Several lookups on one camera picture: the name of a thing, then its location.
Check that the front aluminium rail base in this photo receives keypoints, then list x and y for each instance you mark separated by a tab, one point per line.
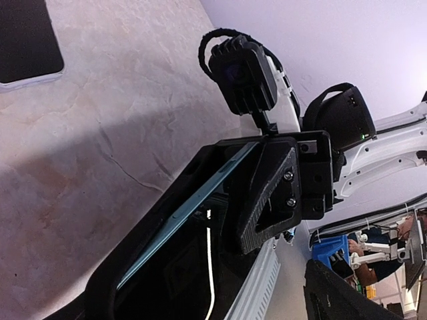
260	286

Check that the blue plastic bin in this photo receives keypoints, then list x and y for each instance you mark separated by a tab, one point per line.
328	247

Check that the black phone case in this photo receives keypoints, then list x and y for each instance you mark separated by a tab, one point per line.
133	253

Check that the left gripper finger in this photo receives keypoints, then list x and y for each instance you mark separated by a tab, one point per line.
328	296

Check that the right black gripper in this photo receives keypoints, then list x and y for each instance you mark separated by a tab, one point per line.
286	178

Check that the black phone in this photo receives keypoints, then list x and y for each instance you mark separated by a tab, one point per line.
29	47
197	266

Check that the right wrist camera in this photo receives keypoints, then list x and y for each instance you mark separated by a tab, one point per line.
255	86

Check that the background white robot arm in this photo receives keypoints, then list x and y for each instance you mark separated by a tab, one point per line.
380	252

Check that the lilac phone case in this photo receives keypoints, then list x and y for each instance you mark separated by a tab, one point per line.
5	87

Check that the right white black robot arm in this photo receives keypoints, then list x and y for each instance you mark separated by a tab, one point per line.
361	153

